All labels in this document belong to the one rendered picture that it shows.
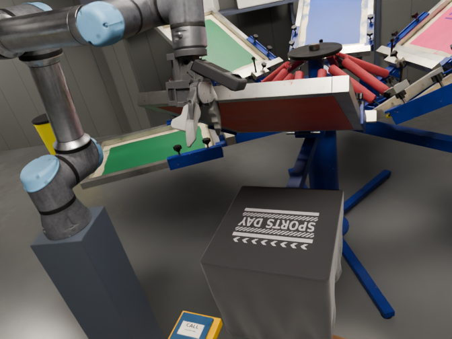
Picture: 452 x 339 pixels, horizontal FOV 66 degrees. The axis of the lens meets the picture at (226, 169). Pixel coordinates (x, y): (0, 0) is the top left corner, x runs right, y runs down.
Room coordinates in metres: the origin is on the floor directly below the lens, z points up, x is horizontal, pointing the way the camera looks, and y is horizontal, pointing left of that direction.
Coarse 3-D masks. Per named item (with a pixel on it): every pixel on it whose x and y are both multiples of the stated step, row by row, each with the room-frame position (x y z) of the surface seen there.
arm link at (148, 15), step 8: (136, 0) 0.80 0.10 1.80; (144, 0) 0.81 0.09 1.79; (152, 0) 0.82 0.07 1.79; (144, 8) 0.80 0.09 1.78; (152, 8) 0.81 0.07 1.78; (144, 16) 0.79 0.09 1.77; (152, 16) 0.82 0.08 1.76; (160, 16) 0.81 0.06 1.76; (144, 24) 0.79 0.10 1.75; (152, 24) 0.83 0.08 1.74; (160, 24) 0.83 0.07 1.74; (168, 24) 0.83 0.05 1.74
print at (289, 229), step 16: (256, 208) 1.17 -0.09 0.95; (240, 224) 1.09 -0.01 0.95; (256, 224) 1.07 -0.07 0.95; (272, 224) 1.05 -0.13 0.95; (288, 224) 1.03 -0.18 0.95; (304, 224) 1.01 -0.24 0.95; (240, 240) 1.00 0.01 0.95; (256, 240) 0.98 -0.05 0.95; (272, 240) 0.96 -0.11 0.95; (288, 240) 0.94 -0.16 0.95; (304, 240) 0.92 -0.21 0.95
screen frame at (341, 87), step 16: (288, 80) 0.82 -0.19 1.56; (304, 80) 0.80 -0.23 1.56; (320, 80) 0.78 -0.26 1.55; (336, 80) 0.76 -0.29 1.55; (144, 96) 1.01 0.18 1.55; (160, 96) 0.98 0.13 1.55; (224, 96) 0.88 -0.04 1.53; (240, 96) 0.86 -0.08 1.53; (256, 96) 0.84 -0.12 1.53; (272, 96) 0.82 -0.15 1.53; (288, 96) 0.81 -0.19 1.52; (304, 96) 0.80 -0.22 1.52; (320, 96) 0.79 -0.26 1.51; (336, 96) 0.78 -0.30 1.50; (352, 96) 0.83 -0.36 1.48; (352, 112) 0.97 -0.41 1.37; (224, 128) 1.46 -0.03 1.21
